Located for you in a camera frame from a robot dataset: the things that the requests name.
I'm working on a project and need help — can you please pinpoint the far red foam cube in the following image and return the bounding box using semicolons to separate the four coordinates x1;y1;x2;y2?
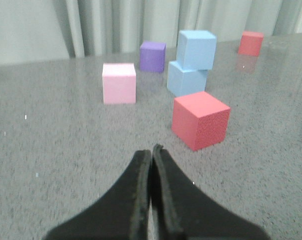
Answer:
238;31;264;57

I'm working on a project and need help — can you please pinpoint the grey pleated curtain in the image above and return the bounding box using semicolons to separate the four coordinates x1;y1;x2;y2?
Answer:
0;0;302;65

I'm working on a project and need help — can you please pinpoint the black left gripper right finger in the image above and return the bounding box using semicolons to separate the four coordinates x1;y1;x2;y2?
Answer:
151;144;270;240

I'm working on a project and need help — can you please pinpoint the dark purple foam cube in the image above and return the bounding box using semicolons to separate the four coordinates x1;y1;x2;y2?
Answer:
139;41;166;73

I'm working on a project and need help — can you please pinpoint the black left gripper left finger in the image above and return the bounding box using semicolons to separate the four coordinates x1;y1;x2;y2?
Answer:
45;150;151;240

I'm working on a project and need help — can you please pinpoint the red foam cube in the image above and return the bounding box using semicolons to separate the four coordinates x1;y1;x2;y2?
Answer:
238;31;264;57
171;91;231;151

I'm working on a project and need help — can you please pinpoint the pink foam cube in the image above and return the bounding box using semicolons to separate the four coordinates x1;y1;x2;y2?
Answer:
102;63;136;104

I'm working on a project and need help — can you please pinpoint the near red foam cube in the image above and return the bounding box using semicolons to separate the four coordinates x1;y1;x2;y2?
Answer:
171;91;231;151

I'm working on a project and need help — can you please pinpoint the light blue foam cube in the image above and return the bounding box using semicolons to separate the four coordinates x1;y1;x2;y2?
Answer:
176;30;217;70
167;61;208;97

